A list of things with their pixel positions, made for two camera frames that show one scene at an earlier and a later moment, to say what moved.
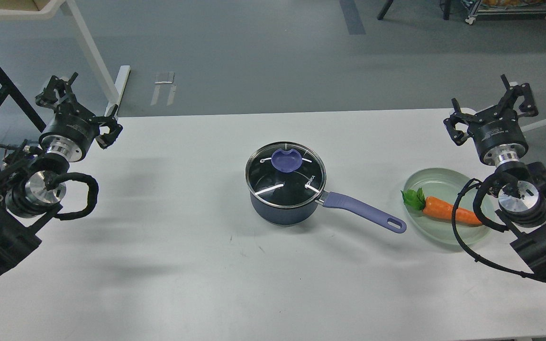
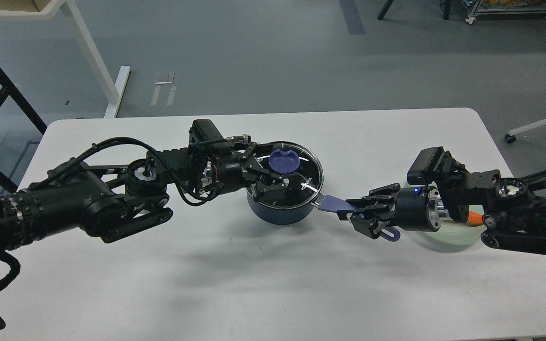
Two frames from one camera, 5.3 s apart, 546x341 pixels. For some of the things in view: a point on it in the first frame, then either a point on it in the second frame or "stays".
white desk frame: x=112 y=85 stays
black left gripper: x=72 y=130 → x=226 y=173
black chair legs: x=447 y=6 stays
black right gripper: x=497 y=134 → x=417 y=208
